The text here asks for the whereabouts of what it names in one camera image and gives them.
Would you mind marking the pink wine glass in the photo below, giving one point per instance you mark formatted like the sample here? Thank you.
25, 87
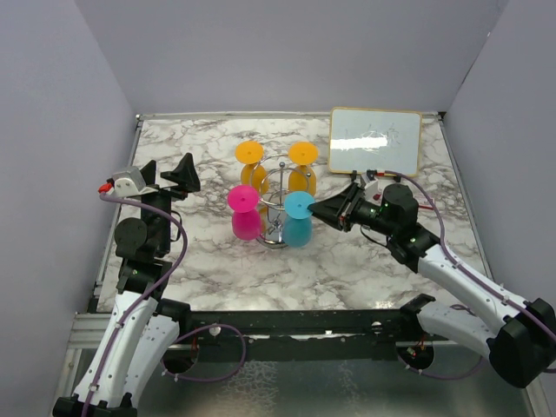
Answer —
246, 221

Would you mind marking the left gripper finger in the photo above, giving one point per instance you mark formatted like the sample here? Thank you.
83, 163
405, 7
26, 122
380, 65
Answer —
148, 173
184, 176

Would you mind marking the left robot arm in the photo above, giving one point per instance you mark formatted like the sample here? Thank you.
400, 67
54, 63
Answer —
142, 324

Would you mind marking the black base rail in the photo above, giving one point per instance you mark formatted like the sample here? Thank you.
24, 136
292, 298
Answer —
306, 335

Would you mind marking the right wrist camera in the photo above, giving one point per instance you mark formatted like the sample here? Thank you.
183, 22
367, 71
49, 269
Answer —
370, 184

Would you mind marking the blue wine glass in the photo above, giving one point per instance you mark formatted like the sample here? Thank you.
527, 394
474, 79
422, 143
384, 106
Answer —
298, 228

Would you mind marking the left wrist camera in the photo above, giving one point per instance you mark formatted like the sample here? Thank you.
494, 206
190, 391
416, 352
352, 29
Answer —
125, 183

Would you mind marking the yellow wine glass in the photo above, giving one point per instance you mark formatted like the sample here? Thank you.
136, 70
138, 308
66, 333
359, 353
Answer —
302, 177
250, 155

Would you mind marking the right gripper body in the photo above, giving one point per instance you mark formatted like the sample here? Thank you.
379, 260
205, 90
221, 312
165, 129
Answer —
367, 214

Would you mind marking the yellow framed whiteboard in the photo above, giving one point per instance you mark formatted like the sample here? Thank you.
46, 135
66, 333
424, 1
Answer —
379, 139

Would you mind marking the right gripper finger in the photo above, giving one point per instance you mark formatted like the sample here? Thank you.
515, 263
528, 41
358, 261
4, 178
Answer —
330, 216
338, 202

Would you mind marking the red white eraser card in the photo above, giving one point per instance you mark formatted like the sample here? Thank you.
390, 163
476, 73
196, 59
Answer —
423, 202

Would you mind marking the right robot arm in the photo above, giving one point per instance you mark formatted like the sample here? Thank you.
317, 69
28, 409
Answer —
516, 336

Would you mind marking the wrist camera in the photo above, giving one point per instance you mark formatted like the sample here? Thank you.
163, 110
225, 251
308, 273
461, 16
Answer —
370, 184
125, 183

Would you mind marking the chrome wine glass rack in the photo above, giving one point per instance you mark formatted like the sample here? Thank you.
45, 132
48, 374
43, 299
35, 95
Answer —
273, 216

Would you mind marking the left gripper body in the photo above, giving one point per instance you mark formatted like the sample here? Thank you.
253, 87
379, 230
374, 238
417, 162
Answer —
164, 221

